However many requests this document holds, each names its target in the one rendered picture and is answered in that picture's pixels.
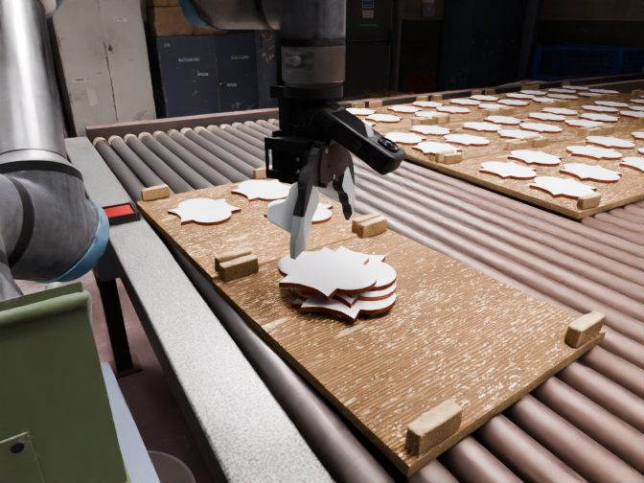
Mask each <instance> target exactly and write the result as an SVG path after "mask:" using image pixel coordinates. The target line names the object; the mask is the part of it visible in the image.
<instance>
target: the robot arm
mask: <svg viewBox="0 0 644 483"><path fill-rule="evenodd" d="M62 2H63V0H0V301H2V300H6V299H10V298H13V297H17V296H21V295H25V294H24V293H23V292H22V290H21V289H20V287H19V286H18V285H17V283H16V282H15V281H14V280H23V281H33V282H36V283H40V284H48V283H52V282H70V281H73V280H76V279H79V278H80V277H82V276H83V275H85V274H86V273H88V272H89V271H90V270H91V269H92V268H93V267H94V266H95V265H96V264H97V262H98V260H99V258H100V257H101V256H102V255H103V253H104V251H105V249H106V246H107V243H108V238H109V222H108V218H107V216H106V213H105V211H104V210H103V208H102V207H100V206H99V205H98V204H97V203H96V202H95V201H93V200H91V199H88V198H86V196H85V190H84V185H83V179H82V174H81V171H80V170H79V168H77V167H76V166H74V165H73V164H71V163H69V162H68V161H67V155H66V148H65V142H64V135H63V129H62V122H61V116H60V109H59V102H58V91H57V84H56V77H55V70H54V63H53V58H52V51H51V44H50V37H49V31H48V24H47V20H48V19H49V18H50V17H51V16H52V15H53V14H54V12H55V11H56V10H57V9H58V8H59V7H60V5H61V4H62ZM177 2H178V5H179V6H181V7H182V13H183V15H184V17H185V18H186V19H187V20H188V21H189V22H190V23H191V24H192V25H194V26H196V27H199V28H209V29H214V30H217V31H228V30H231V29H234V30H280V39H281V45H282V46H281V57H282V80H283V81H284V82H287V83H283V84H281V85H280V86H278V85H272V86H270V98H277V99H278V105H279V129H277V130H274V131H272V134H271V135H269V136H266V137H265V138H264V153H265V173H266V177H267V178H273V179H278V180H279V182H282V183H287V184H293V185H292V186H291V187H290V189H289V191H288V194H287V198H286V199H285V200H284V201H282V202H279V203H276V204H272V205H271V206H269V208H268V210H267V213H266V216H267V219H268V220H269V221H270V222H272V223H273V224H275V225H277V226H278V227H280V228H282V229H283V230H285V231H287V232H288V233H290V239H289V253H290V258H291V259H293V260H296V258H297V257H298V256H299V255H300V254H301V253H302V252H303V251H304V249H305V248H306V247H307V243H308V236H309V233H310V230H311V223H312V218H313V215H314V213H315V211H316V210H317V208H318V204H319V201H320V197H319V193H318V191H319V192H321V193H323V194H326V195H328V196H332V197H334V198H337V199H339V202H340V203H341V205H342V212H343V215H344V217H345V219H346V220H349V219H350V218H351V216H352V214H353V213H354V206H355V186H354V185H355V173H354V163H353V159H352V156H351V153H352V154H353V155H355V156H356V157H357V158H359V159H360V160H361V161H363V162H364V163H365V164H367V165H368V166H369V167H370V168H372V169H373V170H375V171H376V172H377V173H379V174H381V175H386V174H388V173H391V172H392V171H394V170H396V169H397V168H398V167H399V165H400V164H401V162H402V161H403V159H404V157H405V150H403V149H401V148H400V147H399V146H398V145H397V144H396V143H395V142H393V141H392V140H390V139H388V138H386V137H384V136H383V135H382V134H380V133H379V132H377V131H376V130H375V129H373V128H372V127H370V126H368V125H367V124H366V123H364V122H363V121H361V120H360V119H359V118H358V117H357V116H355V115H354V114H353V113H351V112H350V111H348V110H347V109H345V108H344V107H343V106H341V105H340V104H338V103H328V100H330V99H337V98H341V97H342V96H343V84H342V83H341V82H343V81H344V80H345V55H346V45H345V39H346V38H345V36H346V0H177ZM276 137H280V138H276ZM268 150H271V161H272V170H271V169H270V168H269V156H268ZM296 182H298V183H296ZM294 183H295V184H294Z"/></svg>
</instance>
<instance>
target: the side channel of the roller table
mask: <svg viewBox="0 0 644 483"><path fill-rule="evenodd" d="M635 80H644V73H634V74H625V75H614V76H604V77H595V78H584V79H575V80H555V81H545V82H535V83H525V84H515V85H505V86H495V87H485V88H475V89H465V90H455V91H445V92H435V93H425V94H415V95H405V96H395V97H385V98H375V99H365V100H355V101H345V102H336V103H338V104H340V105H341V106H343V107H344V108H345V109H347V108H352V103H365V108H368V107H369V102H373V101H382V103H381V106H386V105H394V104H412V103H414V102H416V99H417V97H421V96H428V98H427V101H428V102H431V96H434V95H442V100H448V99H457V98H466V97H470V96H471V94H472V91H476V90H481V91H482V93H481V96H483V95H485V91H486V90H490V89H494V90H495V93H496V94H501V93H511V92H520V90H521V87H522V86H531V85H539V86H540V88H539V89H546V88H555V87H562V83H563V82H567V81H569V82H570V86H580V85H582V86H584V85H590V84H599V83H609V82H619V81H635ZM269 119H276V120H279V107H275V108H266V109H256V110H245V111H236V112H225V113H216V114H206V115H195V116H186V117H175V118H166V119H156V120H145V121H136V122H125V123H116V124H105V125H95V126H86V127H85V130H86V135H87V138H88V140H89V141H90V142H91V144H92V145H93V140H94V139H95V138H97V137H102V138H104V139H105V140H106V141H107V142H108V139H109V138H110V137H111V136H113V135H115V136H119V137H121V138H122V139H123V140H124V137H125V136H126V135H127V134H133V135H135V136H136V137H137V138H138V136H139V134H140V133H142V132H146V133H149V134H150V135H151V136H152V134H153V133H154V132H155V131H163V132H165V133H166V134H167V132H168V131H169V130H170V129H175V130H177V131H179V132H180V130H181V129H182V128H190V129H191V130H194V129H195V127H204V128H207V127H208V126H217V127H219V126H220V125H222V124H227V125H230V126H231V125H233V124H234V123H241V124H244V123H245V122H254V123H256V122H257V121H258V120H264V121H267V120H269Z"/></svg>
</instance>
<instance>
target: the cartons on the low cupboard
mask: <svg viewBox="0 0 644 483"><path fill-rule="evenodd" d="M146 3H147V6H148V7H147V9H148V16H149V32H150V34H151V35H226V34H227V31H217V30H214V29H209V28H199V27H196V26H194V25H192V24H191V23H190V22H189V21H188V20H187V19H186V18H185V17H184V15H183V13H182V7H181V6H179V5H178V2H177V0H146Z"/></svg>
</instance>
